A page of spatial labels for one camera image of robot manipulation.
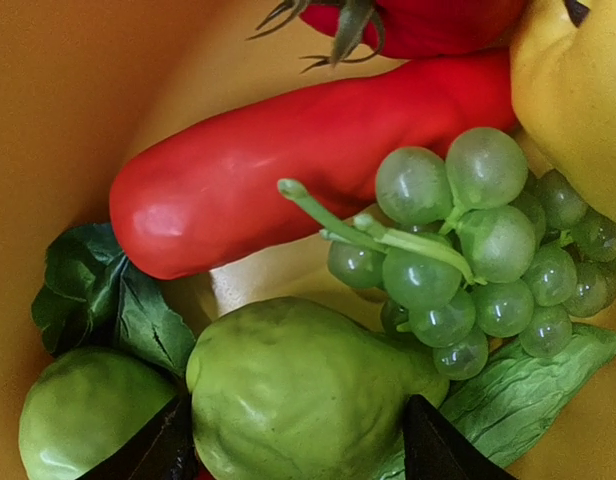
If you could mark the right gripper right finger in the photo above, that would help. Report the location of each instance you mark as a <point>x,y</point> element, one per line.
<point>436,450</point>

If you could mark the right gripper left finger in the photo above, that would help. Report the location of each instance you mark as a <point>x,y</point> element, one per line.
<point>162,449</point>

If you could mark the light green chayote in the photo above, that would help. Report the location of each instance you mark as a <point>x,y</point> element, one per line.
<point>287,388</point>

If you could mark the yellow plastic basket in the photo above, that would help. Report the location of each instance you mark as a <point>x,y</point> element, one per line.
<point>86,84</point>

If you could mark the yellow bell pepper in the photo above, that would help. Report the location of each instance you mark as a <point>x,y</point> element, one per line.
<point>563,73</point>

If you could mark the red tomato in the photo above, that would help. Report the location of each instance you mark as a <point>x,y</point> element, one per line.
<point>398,29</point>

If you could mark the green bitter gourd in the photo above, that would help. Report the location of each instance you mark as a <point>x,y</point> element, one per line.
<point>506,409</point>

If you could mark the green apple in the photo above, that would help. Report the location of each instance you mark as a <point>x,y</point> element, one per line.
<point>83,408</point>

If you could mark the dark green fabric leaf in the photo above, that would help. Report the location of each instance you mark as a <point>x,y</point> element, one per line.
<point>92,295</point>

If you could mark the green grape bunch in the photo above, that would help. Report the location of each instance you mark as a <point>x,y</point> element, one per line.
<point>472,246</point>

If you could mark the red chili pepper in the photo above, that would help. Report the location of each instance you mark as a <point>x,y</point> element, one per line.
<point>208,196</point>

